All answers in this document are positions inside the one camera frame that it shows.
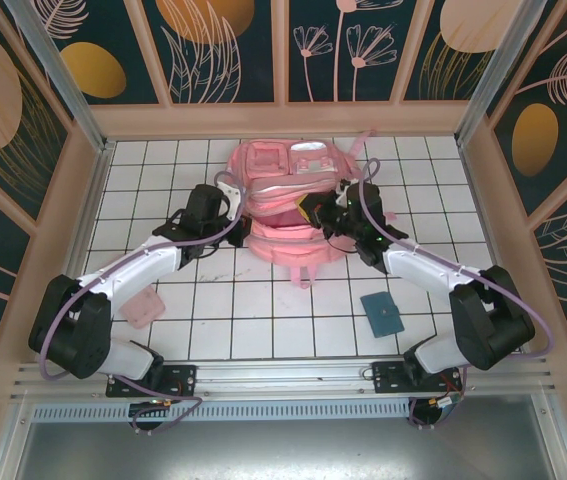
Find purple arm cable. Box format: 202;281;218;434
37;170;253;435
350;157;553;429

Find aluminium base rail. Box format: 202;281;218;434
10;354;557;401

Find aluminium side floor rail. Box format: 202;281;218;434
57;143;117;281
456;142;532;357

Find dark wall panel pink flowers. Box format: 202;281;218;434
285;0;404;106

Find dark wall panel yellow oval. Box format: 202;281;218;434
37;0;167;107

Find teal snap notebook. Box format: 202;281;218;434
360;292;407;340

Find aluminium frame strut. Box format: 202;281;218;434
0;399;37;480
532;394;567;480

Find aluminium corner post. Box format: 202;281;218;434
454;0;564;149
2;0;117;156

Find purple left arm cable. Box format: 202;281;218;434
37;170;253;435

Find dark wall panel white leaves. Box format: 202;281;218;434
142;0;282;106

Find dark wall panel gold lines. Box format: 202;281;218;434
0;0;74;226

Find dark wall panel pink fern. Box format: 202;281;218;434
487;0;567;216

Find dark wall panel beige oval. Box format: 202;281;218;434
400;0;519;104

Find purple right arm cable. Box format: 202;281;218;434
350;157;553;429

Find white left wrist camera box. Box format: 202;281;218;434
214;179;248;221

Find slotted grey cable duct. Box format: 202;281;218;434
32;402;412;421

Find black base electronics box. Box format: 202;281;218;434
127;397;174;432
409;394;466;427

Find pink backpack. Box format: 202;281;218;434
226;128;399;291

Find grey sheet metal panel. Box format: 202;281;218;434
12;418;557;480

